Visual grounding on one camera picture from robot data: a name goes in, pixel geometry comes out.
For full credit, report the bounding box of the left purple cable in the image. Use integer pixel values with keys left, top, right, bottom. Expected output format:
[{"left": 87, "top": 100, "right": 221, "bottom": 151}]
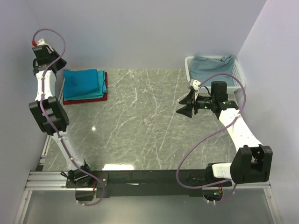
[{"left": 32, "top": 28, "right": 107, "bottom": 207}]

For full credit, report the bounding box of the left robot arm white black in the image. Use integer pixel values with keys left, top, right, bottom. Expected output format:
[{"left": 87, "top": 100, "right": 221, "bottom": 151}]
[{"left": 29, "top": 43, "right": 93, "bottom": 188}]

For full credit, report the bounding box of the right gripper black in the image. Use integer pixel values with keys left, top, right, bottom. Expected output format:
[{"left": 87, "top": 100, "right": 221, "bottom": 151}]
[{"left": 176, "top": 91, "right": 215, "bottom": 119}]

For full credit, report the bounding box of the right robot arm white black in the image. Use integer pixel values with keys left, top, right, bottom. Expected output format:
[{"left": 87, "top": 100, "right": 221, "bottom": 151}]
[{"left": 177, "top": 79, "right": 273, "bottom": 186}]

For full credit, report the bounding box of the folded red t shirt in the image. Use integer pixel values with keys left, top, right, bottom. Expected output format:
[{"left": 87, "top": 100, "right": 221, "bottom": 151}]
[{"left": 63, "top": 70, "right": 108, "bottom": 105}]

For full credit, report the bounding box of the purple cable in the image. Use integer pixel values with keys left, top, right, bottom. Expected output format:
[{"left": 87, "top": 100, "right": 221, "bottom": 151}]
[
  {"left": 175, "top": 73, "right": 247, "bottom": 204},
  {"left": 32, "top": 28, "right": 107, "bottom": 207}
]

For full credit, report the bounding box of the aluminium rail frame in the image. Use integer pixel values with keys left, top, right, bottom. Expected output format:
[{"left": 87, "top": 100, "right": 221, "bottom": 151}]
[{"left": 14, "top": 70, "right": 281, "bottom": 224}]

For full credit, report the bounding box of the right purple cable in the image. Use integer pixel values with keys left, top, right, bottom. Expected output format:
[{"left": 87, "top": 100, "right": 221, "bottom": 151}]
[{"left": 175, "top": 73, "right": 247, "bottom": 204}]

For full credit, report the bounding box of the grey blue t shirt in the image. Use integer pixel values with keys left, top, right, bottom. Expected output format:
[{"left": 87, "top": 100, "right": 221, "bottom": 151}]
[{"left": 189, "top": 55, "right": 235, "bottom": 82}]

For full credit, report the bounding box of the white plastic basket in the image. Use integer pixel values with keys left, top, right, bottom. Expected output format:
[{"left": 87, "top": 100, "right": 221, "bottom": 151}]
[{"left": 185, "top": 56, "right": 246, "bottom": 93}]

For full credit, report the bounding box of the folded light teal t shirt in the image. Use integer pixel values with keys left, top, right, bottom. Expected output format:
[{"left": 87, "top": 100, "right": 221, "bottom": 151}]
[{"left": 63, "top": 69, "right": 107, "bottom": 104}]

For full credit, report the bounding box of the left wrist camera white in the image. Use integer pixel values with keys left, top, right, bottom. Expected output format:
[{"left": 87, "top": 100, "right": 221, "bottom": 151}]
[{"left": 31, "top": 38, "right": 53, "bottom": 54}]

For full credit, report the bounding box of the black base beam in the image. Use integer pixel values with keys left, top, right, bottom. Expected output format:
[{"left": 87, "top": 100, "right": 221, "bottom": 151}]
[{"left": 93, "top": 169, "right": 224, "bottom": 198}]

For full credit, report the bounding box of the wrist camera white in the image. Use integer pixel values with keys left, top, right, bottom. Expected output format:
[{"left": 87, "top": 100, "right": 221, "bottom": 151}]
[
  {"left": 31, "top": 38, "right": 53, "bottom": 54},
  {"left": 188, "top": 78, "right": 201, "bottom": 100}
]

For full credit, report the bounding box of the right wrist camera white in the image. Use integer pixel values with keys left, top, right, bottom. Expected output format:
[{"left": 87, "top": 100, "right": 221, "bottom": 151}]
[{"left": 188, "top": 78, "right": 201, "bottom": 100}]

